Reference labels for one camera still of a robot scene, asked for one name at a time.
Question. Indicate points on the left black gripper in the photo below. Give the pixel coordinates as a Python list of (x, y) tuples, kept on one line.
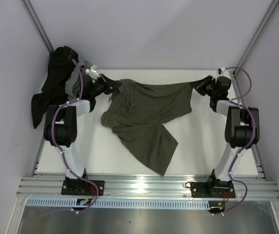
[(109, 84)]

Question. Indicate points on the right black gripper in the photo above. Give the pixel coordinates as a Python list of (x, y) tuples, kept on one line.
[(200, 85)]

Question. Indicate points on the olive green shorts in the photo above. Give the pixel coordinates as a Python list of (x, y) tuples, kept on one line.
[(137, 115)]

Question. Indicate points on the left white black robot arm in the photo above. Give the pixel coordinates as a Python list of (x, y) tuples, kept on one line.
[(61, 127)]

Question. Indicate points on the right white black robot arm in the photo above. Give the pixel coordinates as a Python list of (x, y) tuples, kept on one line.
[(241, 128)]

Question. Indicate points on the grey shorts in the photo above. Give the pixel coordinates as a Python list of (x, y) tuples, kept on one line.
[(74, 84)]

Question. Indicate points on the black shorts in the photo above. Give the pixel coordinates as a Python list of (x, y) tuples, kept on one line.
[(60, 68)]

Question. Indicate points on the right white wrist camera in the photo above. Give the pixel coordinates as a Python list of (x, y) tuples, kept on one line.
[(221, 70)]

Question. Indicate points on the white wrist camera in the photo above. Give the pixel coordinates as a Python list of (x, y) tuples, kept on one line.
[(221, 70), (92, 72)]

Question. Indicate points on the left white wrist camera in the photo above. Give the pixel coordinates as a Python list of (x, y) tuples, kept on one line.
[(92, 72)]

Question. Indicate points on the left aluminium frame post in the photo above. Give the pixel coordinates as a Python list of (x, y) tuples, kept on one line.
[(37, 24)]

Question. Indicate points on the aluminium frame post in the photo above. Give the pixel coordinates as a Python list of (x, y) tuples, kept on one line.
[(261, 28), (37, 24)]

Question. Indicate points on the right aluminium frame post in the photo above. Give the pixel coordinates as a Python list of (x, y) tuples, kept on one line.
[(261, 28)]

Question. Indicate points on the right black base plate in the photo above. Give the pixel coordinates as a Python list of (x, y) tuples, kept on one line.
[(220, 189)]

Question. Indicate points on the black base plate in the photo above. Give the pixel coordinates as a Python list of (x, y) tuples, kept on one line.
[(77, 187), (220, 189)]

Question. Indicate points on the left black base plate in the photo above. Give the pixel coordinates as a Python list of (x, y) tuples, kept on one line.
[(77, 187)]

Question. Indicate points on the aluminium mounting rail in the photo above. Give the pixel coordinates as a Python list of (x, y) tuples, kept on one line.
[(146, 187)]

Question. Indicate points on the white slotted cable duct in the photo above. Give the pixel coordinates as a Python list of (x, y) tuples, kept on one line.
[(186, 204)]

